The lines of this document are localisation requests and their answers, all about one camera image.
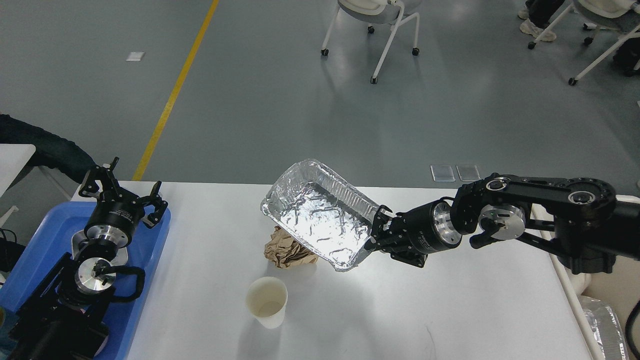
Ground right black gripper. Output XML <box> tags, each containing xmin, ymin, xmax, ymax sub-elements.
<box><xmin>364</xmin><ymin>199</ymin><xmax>462</xmax><ymax>268</ymax></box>

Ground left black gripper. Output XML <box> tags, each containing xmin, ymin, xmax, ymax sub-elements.
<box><xmin>78</xmin><ymin>156</ymin><xmax>169</xmax><ymax>248</ymax></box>

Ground aluminium foil tray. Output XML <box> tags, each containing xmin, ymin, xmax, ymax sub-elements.
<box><xmin>260</xmin><ymin>158</ymin><xmax>380</xmax><ymax>272</ymax></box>

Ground square steel container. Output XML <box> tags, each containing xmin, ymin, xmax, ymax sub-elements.
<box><xmin>71</xmin><ymin>230</ymin><xmax>129</xmax><ymax>266</ymax></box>

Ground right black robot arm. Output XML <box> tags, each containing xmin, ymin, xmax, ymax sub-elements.
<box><xmin>363</xmin><ymin>173</ymin><xmax>640</xmax><ymax>275</ymax></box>

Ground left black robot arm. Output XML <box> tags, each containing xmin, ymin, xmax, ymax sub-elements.
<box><xmin>1</xmin><ymin>157</ymin><xmax>170</xmax><ymax>360</ymax></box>

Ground blue plastic tray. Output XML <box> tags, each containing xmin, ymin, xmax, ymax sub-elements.
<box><xmin>0</xmin><ymin>202</ymin><xmax>171</xmax><ymax>360</ymax></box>

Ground small white side table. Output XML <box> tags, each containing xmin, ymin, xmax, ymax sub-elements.
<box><xmin>0</xmin><ymin>143</ymin><xmax>36</xmax><ymax>197</ymax></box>

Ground crumpled brown paper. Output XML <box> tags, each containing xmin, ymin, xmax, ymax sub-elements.
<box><xmin>263</xmin><ymin>225</ymin><xmax>319</xmax><ymax>269</ymax></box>

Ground white paper cup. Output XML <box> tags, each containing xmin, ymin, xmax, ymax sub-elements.
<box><xmin>245</xmin><ymin>276</ymin><xmax>288</xmax><ymax>330</ymax></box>

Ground beige plastic bin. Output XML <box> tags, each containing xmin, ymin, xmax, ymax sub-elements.
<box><xmin>527</xmin><ymin>194</ymin><xmax>640</xmax><ymax>360</ymax></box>

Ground white chair centre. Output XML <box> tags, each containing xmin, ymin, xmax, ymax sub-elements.
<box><xmin>320</xmin><ymin>0</ymin><xmax>422</xmax><ymax>85</ymax></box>

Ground white chair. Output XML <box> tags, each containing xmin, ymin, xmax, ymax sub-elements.
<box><xmin>527</xmin><ymin>0</ymin><xmax>640</xmax><ymax>86</ymax></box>
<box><xmin>320</xmin><ymin>0</ymin><xmax>422</xmax><ymax>85</ymax></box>

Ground seated person feet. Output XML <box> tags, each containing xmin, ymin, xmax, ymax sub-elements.
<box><xmin>518</xmin><ymin>0</ymin><xmax>565</xmax><ymax>38</ymax></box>

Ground white chair right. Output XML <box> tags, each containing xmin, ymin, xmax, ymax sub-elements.
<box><xmin>527</xmin><ymin>0</ymin><xmax>640</xmax><ymax>86</ymax></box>

